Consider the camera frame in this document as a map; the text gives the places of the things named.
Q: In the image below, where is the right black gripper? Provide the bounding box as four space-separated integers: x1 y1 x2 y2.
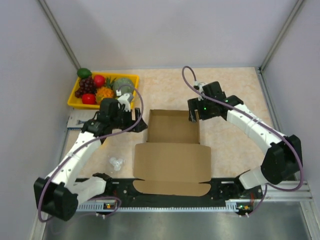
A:
187 96 215 123

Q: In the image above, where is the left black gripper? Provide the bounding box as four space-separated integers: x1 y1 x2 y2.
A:
110 106 148 133

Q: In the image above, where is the clear plastic wrap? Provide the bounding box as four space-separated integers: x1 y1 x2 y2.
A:
109 156 125 172

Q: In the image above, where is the brown cardboard box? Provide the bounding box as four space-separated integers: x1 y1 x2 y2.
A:
133 109 212 197

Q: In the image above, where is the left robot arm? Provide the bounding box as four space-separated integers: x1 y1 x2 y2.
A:
33 93 148 223

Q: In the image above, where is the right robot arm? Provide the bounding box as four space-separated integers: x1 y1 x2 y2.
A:
188 81 303 198

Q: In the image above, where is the green melon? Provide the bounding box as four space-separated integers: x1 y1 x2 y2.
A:
112 77 134 97

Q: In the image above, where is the orange pineapple toy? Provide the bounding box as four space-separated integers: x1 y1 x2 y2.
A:
95 77 115 105

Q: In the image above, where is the red apple lower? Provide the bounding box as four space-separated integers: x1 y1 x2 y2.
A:
81 93 96 105

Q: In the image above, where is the red apple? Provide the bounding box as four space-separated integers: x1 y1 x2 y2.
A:
81 93 96 105
93 74 106 88

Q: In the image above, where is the red apple upper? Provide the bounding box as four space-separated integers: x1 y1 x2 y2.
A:
93 74 106 88

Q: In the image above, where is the razor blister pack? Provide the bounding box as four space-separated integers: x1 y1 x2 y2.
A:
67 109 97 130

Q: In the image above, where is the dark red grape bunch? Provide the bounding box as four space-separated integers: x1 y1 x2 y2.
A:
74 76 97 98

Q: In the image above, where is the yellow plastic tray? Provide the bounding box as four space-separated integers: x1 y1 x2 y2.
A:
67 71 140 110

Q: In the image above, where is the green avocado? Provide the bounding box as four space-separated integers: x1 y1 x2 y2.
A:
76 68 92 79

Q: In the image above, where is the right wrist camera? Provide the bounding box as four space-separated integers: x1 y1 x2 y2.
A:
193 80 206 95

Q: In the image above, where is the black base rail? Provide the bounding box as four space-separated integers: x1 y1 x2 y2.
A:
98 178 263 208

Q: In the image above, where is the grey cable duct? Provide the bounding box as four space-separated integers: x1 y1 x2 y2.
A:
76 200 253 214

